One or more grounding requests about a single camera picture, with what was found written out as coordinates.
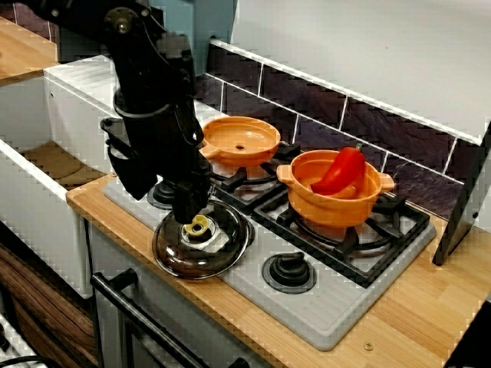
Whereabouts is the black slanted panel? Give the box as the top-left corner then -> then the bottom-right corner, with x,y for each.
432,118 -> 491,266

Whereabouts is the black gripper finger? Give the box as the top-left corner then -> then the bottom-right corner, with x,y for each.
173,177 -> 212,225
106,146 -> 155,201

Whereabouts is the white toy sink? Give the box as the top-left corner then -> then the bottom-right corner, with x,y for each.
0,53 -> 231,300

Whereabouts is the grey toy stove plate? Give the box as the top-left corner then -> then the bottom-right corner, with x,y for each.
103,164 -> 438,352

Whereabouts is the black burner grate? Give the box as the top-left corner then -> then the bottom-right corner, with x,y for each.
206,141 -> 302,215
251,189 -> 431,289

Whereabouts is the black oven door handle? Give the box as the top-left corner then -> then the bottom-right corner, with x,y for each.
90,268 -> 250,368

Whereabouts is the red toy pepper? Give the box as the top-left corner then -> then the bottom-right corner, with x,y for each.
309,143 -> 366,195

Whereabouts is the orange toy pot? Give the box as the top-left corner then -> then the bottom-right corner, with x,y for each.
276,149 -> 395,230

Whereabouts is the black cable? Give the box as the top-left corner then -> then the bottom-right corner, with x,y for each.
0,354 -> 51,368

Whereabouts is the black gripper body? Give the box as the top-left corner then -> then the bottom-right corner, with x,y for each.
100,97 -> 214,189

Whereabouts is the orange toy frying pan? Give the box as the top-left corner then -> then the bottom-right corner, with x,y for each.
199,116 -> 282,168

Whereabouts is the white toy oven front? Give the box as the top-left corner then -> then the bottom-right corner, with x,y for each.
87,225 -> 269,368

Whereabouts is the teal box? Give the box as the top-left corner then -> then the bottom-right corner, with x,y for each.
147,0 -> 239,76

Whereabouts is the black stove knob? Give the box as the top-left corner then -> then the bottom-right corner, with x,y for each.
262,251 -> 318,295
147,179 -> 181,210

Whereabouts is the brown glass lid yellow knob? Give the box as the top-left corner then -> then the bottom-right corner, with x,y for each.
152,199 -> 255,281

